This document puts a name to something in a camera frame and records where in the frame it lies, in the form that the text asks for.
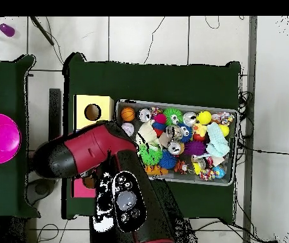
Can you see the dark green tablecloth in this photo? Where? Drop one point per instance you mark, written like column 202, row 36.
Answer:
column 159, row 81
column 5, row 76

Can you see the white toy baseball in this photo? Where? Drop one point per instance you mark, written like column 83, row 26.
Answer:
column 128, row 129

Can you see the small green fuzzy eyed ball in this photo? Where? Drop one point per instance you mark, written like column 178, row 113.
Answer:
column 172, row 116

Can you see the blue fuzzy eyed ball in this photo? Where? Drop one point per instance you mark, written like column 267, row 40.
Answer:
column 186, row 131

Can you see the large green fuzzy eyed ball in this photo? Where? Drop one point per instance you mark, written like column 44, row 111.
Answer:
column 149, row 156

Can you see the shallow metal mesh bin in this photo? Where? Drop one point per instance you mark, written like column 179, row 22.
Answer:
column 184, row 181

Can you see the purple bottle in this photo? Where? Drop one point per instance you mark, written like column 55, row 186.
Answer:
column 7, row 29

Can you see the orange toy basketball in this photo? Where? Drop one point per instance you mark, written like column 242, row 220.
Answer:
column 128, row 114

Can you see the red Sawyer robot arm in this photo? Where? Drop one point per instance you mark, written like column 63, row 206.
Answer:
column 91, row 149

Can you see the light blue cloth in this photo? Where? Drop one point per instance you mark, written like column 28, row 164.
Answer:
column 217, row 140

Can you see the wooden box with three holes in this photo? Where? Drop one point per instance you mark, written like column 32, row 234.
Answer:
column 103, row 108

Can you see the purple spiky ball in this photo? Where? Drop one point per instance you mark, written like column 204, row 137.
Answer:
column 194, row 148

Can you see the pink plastic object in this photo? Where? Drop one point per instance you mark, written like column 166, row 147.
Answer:
column 0, row 138

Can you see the black rod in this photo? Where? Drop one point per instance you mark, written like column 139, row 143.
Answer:
column 43, row 31

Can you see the yellow smiley ball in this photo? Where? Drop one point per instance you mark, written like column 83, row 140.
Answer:
column 204, row 117

